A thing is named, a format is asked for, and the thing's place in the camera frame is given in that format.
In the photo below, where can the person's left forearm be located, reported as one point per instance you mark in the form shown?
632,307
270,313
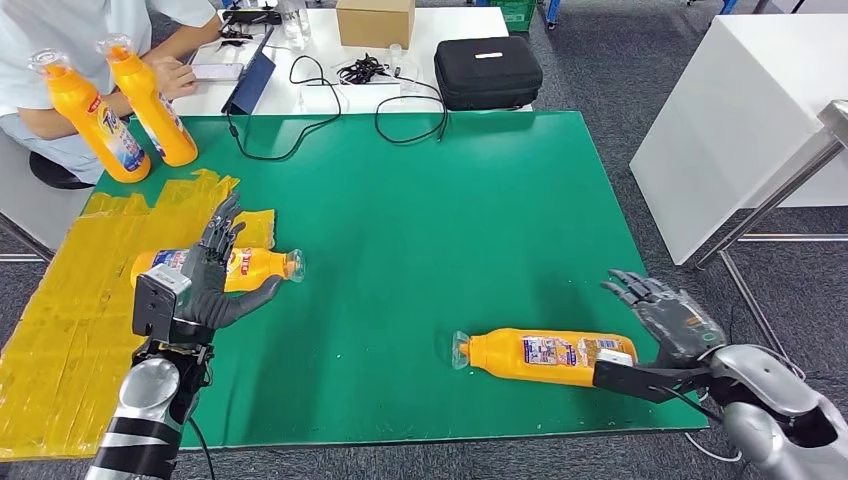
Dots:
192,36

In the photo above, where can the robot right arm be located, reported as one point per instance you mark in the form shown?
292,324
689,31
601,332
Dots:
775,397

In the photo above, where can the yellow tape patch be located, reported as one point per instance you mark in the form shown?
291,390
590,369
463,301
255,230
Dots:
66,344

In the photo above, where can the green plastic crate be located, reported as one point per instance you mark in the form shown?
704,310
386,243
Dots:
513,14

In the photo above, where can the brown cardboard box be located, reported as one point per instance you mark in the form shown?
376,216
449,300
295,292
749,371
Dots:
374,26

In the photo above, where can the silver metal stand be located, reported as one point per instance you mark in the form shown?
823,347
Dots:
782,192

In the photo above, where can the small clear cup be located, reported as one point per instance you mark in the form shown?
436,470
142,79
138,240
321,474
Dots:
395,56

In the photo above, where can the dark blue tablet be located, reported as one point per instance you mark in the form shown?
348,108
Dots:
250,83

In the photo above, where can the black zip case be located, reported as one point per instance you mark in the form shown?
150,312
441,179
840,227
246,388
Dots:
487,76

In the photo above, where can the person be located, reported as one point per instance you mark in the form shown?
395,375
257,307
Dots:
40,26

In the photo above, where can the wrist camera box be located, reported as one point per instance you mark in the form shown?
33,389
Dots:
156,301
636,381

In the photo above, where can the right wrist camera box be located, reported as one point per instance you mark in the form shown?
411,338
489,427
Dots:
636,381

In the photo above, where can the white table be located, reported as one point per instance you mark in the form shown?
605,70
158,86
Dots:
729,132
450,20

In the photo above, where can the black round stool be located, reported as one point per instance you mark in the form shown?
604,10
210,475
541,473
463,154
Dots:
56,173

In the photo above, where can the person's right hand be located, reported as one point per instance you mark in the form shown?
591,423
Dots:
173,76

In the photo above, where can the person's right forearm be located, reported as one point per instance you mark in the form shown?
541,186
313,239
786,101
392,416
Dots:
66,122

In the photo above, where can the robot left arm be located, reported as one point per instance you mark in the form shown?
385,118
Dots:
142,397

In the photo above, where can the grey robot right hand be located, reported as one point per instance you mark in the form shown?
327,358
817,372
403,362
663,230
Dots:
676,324

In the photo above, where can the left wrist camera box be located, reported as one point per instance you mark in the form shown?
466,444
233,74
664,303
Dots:
156,301

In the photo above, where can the orange detergent bottle clear cap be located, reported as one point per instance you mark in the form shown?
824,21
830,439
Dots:
99,126
255,265
503,354
152,112

